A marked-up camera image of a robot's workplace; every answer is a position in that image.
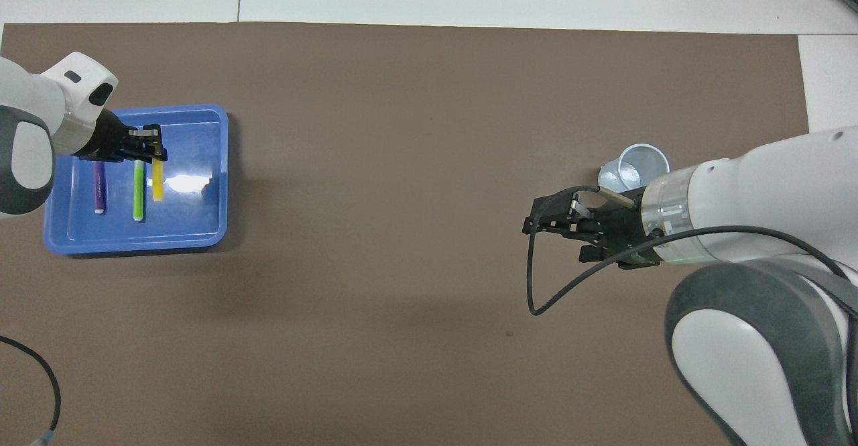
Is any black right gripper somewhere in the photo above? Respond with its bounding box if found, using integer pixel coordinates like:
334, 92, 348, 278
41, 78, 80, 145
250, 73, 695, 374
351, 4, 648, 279
523, 190, 662, 271

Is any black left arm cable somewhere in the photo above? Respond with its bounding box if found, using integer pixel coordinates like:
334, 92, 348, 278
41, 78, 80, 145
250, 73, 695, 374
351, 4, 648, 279
0, 335, 62, 446

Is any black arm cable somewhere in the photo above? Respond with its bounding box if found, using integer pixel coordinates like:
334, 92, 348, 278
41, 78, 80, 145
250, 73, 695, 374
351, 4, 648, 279
528, 184, 858, 316
0, 335, 62, 446

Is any brown table mat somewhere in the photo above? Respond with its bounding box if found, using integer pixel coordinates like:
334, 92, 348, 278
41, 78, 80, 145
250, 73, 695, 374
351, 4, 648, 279
0, 22, 845, 446

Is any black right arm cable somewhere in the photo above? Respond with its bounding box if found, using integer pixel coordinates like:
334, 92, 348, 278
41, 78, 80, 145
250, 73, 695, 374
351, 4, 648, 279
528, 184, 858, 316

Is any translucent plastic cup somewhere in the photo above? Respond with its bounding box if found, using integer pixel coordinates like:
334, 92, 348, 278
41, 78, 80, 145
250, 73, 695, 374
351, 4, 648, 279
598, 144, 670, 195

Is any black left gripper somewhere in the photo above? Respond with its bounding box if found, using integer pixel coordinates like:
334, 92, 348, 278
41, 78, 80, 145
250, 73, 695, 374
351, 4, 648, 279
79, 107, 168, 165

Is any blue plastic tray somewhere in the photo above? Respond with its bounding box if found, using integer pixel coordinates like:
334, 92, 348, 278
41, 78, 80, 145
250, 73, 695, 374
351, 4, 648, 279
43, 104, 229, 256

